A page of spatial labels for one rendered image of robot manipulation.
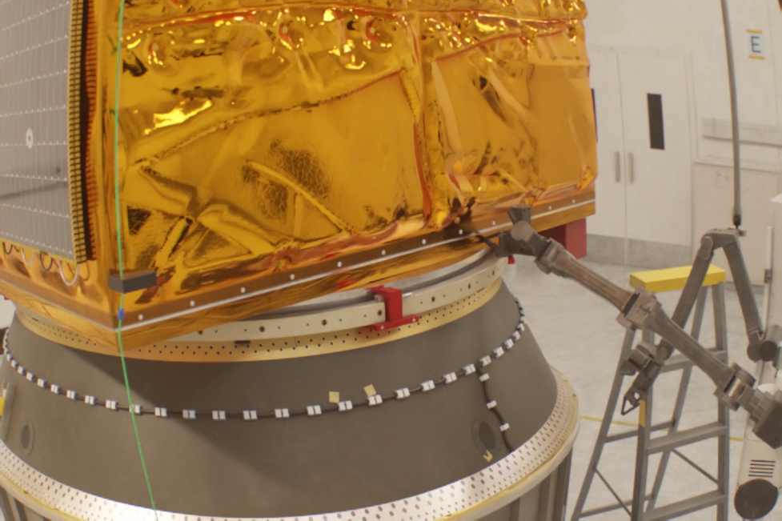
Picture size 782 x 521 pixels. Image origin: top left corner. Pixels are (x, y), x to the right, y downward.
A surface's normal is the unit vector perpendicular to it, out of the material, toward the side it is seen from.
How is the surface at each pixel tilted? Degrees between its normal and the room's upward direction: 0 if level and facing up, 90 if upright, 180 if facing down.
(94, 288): 100
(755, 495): 90
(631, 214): 90
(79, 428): 62
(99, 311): 90
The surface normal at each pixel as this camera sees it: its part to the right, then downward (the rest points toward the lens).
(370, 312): 0.54, 0.14
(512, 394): 0.75, -0.39
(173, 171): 0.74, 0.04
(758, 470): -0.51, 0.36
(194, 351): 0.03, -0.29
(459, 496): 0.40, -0.62
